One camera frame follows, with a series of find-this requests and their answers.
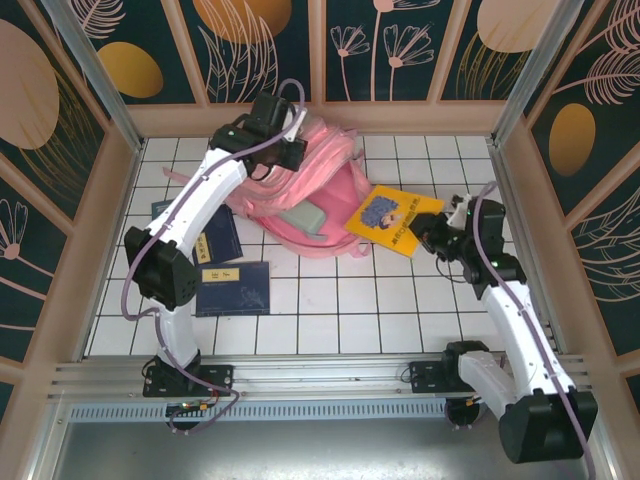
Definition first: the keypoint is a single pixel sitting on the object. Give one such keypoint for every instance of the yellow picture book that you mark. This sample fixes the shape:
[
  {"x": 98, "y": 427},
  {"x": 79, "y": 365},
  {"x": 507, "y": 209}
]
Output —
[{"x": 380, "y": 220}]

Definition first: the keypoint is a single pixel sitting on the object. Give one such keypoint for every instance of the pink backpack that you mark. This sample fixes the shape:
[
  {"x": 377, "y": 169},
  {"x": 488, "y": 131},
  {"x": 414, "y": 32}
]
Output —
[{"x": 325, "y": 165}]

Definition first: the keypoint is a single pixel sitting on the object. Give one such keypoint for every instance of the green pencil case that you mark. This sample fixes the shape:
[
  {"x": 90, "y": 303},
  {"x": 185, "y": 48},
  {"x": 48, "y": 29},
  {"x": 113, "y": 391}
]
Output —
[{"x": 302, "y": 217}]

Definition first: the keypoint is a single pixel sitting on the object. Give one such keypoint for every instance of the navy notebook with yellow strip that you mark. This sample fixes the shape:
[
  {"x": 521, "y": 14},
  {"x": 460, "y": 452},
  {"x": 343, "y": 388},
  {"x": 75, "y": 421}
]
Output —
[{"x": 225, "y": 235}]

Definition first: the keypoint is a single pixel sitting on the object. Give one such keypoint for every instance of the navy notebook with flower drawing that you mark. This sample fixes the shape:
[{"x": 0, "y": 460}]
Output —
[{"x": 235, "y": 290}]

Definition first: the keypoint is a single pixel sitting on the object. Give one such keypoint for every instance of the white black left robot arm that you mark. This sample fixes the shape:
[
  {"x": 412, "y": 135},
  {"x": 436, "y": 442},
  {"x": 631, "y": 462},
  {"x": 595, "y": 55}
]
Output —
[{"x": 215, "y": 185}]

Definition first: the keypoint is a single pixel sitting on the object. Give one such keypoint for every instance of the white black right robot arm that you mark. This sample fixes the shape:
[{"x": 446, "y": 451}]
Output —
[{"x": 520, "y": 330}]

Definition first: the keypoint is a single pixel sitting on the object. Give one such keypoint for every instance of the grey metal sheet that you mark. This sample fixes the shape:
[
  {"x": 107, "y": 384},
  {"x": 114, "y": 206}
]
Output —
[{"x": 320, "y": 450}]

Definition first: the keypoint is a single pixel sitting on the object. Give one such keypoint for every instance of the aluminium side rail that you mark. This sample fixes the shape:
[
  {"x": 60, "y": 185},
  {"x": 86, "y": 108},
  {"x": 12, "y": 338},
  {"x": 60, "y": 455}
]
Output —
[{"x": 517, "y": 220}]

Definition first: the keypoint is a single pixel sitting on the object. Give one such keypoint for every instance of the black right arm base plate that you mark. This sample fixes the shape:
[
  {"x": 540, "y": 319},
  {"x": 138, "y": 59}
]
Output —
[{"x": 422, "y": 380}]

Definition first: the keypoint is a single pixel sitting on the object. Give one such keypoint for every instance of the aluminium corner post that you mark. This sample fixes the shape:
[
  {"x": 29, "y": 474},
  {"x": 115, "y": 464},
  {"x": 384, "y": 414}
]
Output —
[
  {"x": 94, "y": 70},
  {"x": 536, "y": 70}
]

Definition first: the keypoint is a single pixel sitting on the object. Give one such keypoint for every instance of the long aluminium base rail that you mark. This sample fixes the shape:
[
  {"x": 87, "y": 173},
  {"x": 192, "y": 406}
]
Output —
[{"x": 320, "y": 372}]

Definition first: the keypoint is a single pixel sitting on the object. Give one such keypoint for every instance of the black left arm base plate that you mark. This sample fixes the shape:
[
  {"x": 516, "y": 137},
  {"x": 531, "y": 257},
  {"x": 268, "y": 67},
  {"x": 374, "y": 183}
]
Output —
[{"x": 220, "y": 380}]

